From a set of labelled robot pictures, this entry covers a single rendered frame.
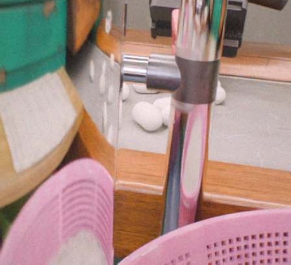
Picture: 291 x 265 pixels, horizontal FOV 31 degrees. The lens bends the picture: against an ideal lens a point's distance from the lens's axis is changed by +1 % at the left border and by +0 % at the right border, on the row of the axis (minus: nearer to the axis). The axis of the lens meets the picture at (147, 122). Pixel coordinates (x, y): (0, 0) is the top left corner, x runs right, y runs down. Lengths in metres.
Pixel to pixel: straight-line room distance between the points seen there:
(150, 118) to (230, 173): 0.13
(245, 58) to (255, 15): 1.92
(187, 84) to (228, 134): 0.22
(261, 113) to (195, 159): 0.27
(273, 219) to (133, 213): 0.08
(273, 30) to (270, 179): 2.28
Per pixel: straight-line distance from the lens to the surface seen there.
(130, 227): 0.32
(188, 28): 0.25
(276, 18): 2.60
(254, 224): 0.29
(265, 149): 0.45
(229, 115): 0.51
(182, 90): 0.26
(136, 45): 0.67
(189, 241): 0.27
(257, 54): 0.67
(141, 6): 2.57
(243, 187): 0.32
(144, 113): 0.45
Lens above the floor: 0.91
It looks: 21 degrees down
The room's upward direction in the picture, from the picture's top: 4 degrees clockwise
